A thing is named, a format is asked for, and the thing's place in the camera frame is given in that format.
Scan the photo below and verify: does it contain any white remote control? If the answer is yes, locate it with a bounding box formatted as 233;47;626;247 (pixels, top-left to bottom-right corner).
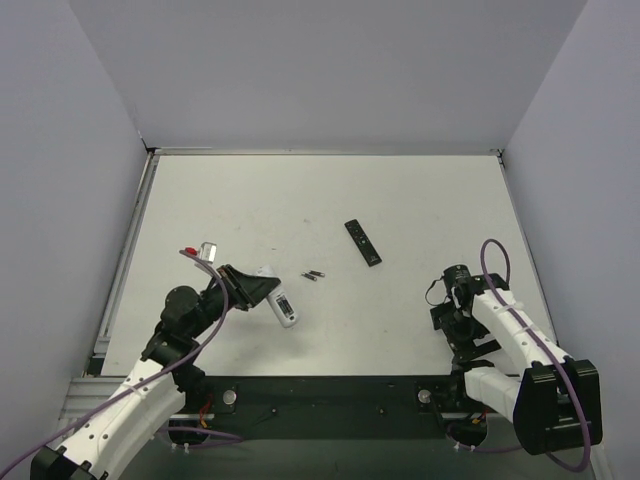
267;283;299;328

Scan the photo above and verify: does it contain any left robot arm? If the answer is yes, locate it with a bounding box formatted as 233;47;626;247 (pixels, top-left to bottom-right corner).
29;265;281;479

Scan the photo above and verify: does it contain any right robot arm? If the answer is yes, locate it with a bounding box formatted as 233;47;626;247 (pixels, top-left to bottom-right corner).
430;264;603;455

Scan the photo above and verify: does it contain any black remote control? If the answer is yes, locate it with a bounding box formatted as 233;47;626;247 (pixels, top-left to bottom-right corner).
344;219;382;267

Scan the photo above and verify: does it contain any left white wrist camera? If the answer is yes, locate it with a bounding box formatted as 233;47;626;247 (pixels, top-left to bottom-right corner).
184;242;217;273

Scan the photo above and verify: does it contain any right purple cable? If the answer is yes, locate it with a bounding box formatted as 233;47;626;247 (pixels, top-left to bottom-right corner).
447;238;594;474

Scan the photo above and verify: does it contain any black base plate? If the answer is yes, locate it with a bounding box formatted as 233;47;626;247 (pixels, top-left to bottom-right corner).
168;375;485;446

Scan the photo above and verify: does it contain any aluminium frame rail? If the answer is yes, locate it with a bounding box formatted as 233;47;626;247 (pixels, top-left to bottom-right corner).
59;372;600;421

